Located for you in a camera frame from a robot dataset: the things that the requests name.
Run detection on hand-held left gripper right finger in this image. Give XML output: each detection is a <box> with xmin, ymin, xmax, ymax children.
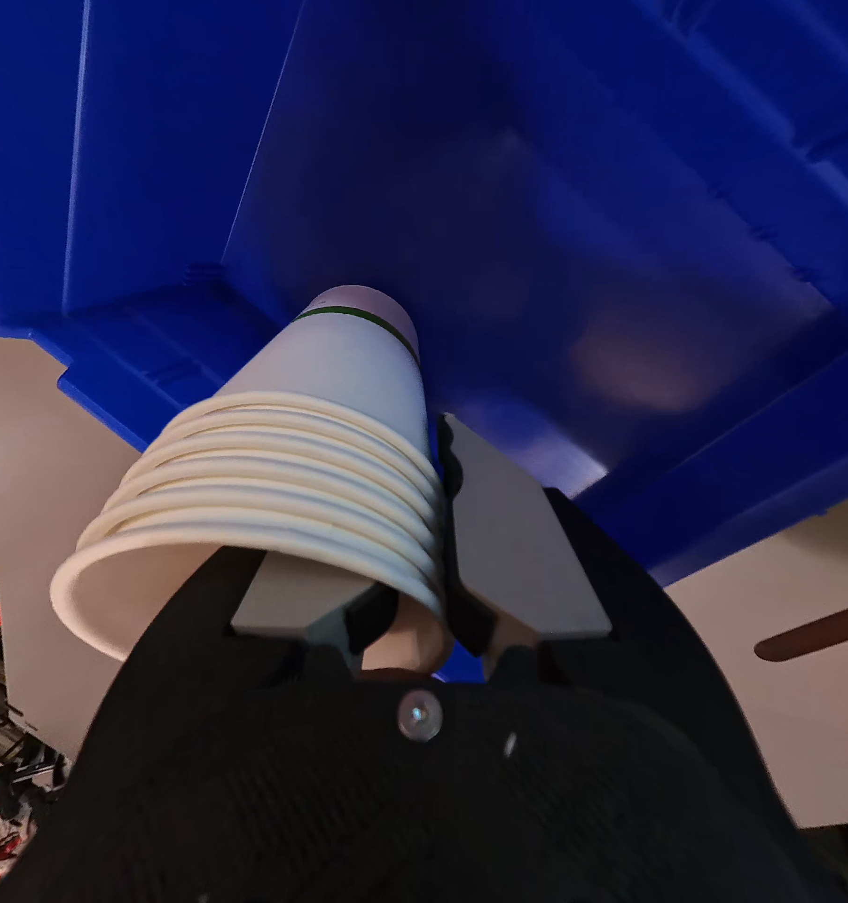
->
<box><xmin>437</xmin><ymin>412</ymin><xmax>613</xmax><ymax>674</ymax></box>

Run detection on stack of white cups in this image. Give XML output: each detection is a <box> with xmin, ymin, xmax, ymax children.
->
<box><xmin>50</xmin><ymin>285</ymin><xmax>456</xmax><ymax>671</ymax></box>

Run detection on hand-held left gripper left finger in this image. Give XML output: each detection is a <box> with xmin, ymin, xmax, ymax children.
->
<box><xmin>230</xmin><ymin>550</ymin><xmax>400</xmax><ymax>671</ymax></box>

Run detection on blue plastic bin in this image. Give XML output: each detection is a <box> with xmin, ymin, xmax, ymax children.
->
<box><xmin>0</xmin><ymin>0</ymin><xmax>848</xmax><ymax>685</ymax></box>

